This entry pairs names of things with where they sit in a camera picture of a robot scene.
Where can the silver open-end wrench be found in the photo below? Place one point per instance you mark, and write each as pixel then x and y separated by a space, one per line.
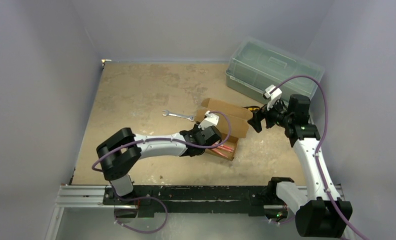
pixel 168 113

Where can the yellow black screwdriver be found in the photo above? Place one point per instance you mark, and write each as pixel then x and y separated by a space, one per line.
pixel 252 108

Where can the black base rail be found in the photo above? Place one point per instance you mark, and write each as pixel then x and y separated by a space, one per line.
pixel 253 201

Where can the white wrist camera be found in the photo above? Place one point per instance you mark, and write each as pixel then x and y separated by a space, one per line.
pixel 272 94
pixel 210 120

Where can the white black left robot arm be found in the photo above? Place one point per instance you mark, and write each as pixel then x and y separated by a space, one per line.
pixel 118 154

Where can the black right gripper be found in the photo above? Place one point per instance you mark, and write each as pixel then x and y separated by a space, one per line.
pixel 267 118

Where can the clear plastic storage box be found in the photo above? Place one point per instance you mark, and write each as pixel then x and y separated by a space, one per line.
pixel 256 65

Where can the salmon pen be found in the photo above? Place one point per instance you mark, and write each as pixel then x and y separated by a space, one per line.
pixel 222 153
pixel 225 148

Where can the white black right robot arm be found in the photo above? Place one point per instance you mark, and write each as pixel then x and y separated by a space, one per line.
pixel 320 212

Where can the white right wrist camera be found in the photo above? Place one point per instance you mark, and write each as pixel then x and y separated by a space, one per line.
pixel 272 94

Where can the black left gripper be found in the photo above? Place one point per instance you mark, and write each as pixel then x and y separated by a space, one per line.
pixel 195 128

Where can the brown cardboard box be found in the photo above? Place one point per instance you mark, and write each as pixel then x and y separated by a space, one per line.
pixel 235 119

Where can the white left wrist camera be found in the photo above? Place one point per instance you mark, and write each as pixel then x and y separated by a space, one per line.
pixel 210 120

